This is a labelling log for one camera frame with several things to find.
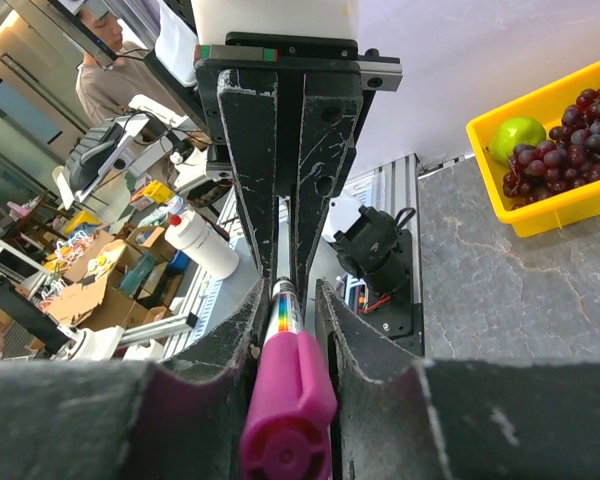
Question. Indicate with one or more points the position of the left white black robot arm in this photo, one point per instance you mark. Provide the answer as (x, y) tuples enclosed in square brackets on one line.
[(282, 91)]

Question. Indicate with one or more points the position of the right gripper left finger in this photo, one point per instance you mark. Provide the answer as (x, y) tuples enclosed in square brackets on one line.
[(121, 419)]

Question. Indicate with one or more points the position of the white cylindrical container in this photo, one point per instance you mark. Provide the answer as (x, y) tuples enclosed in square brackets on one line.
[(189, 233)]

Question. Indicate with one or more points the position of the yellow plastic bin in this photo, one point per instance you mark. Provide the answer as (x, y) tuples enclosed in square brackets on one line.
[(546, 105)]

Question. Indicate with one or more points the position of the person in grey shirt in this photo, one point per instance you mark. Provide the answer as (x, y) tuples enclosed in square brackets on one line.
[(105, 92)]

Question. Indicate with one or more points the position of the purple grape bunch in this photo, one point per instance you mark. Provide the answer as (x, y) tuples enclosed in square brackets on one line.
[(568, 159)]

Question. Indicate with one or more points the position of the white marker purple cap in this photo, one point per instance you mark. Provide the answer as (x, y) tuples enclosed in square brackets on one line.
[(286, 433)]

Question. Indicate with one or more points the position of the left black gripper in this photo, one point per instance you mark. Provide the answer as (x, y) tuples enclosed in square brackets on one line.
[(329, 129)]

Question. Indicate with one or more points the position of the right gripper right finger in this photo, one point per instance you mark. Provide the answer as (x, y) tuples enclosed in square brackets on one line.
[(405, 417)]

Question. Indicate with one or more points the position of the cardboard box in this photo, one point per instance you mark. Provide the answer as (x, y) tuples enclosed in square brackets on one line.
[(109, 284)]

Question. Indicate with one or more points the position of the green pear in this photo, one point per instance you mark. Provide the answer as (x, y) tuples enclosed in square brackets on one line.
[(513, 132)]

